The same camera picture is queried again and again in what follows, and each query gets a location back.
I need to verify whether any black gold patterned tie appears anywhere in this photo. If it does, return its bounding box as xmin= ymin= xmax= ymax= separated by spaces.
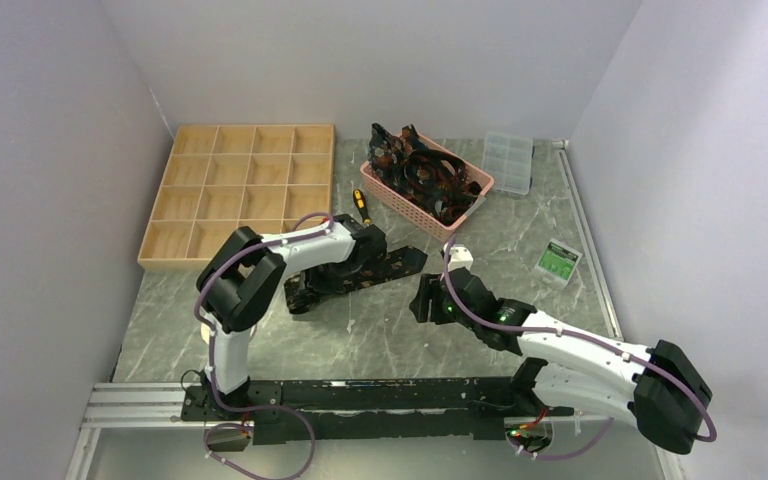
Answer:
xmin=284 ymin=246 xmax=428 ymax=315

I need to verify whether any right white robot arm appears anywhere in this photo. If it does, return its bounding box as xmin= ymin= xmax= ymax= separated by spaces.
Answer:
xmin=409 ymin=268 xmax=716 ymax=455

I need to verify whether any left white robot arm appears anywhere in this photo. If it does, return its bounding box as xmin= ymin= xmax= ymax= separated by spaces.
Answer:
xmin=193 ymin=213 xmax=387 ymax=420

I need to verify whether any pile of patterned ties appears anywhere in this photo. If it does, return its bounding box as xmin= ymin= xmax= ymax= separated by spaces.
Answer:
xmin=368 ymin=123 xmax=482 ymax=226

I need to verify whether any white tape roll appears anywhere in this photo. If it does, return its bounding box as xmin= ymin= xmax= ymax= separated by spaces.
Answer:
xmin=200 ymin=323 xmax=216 ymax=345

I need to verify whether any upper black yellow screwdriver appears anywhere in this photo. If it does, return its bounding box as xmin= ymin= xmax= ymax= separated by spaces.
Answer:
xmin=352 ymin=189 xmax=372 ymax=225

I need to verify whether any pink plastic basket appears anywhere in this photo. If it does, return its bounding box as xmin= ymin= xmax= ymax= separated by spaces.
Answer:
xmin=360 ymin=123 xmax=494 ymax=241

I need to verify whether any wooden compartment tray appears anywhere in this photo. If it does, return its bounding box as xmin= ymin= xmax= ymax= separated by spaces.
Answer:
xmin=138 ymin=124 xmax=335 ymax=270

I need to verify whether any green screw bit box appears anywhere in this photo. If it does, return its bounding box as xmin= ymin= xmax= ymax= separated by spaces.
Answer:
xmin=532 ymin=238 xmax=584 ymax=290

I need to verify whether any clear plastic organizer box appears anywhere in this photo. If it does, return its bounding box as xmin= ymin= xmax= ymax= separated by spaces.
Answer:
xmin=482 ymin=132 xmax=535 ymax=196

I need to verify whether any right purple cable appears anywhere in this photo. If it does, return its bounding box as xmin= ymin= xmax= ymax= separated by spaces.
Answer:
xmin=440 ymin=239 xmax=718 ymax=462

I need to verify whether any purple cable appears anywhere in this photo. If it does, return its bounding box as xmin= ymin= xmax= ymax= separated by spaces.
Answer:
xmin=440 ymin=239 xmax=718 ymax=462
xmin=193 ymin=211 xmax=332 ymax=480

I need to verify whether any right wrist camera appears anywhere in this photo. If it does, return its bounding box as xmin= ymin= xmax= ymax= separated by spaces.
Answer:
xmin=446 ymin=244 xmax=474 ymax=271

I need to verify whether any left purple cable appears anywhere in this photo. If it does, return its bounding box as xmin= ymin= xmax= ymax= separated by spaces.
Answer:
xmin=193 ymin=211 xmax=332 ymax=480

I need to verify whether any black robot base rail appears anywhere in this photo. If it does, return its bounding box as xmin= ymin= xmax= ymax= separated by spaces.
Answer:
xmin=180 ymin=377 xmax=541 ymax=445

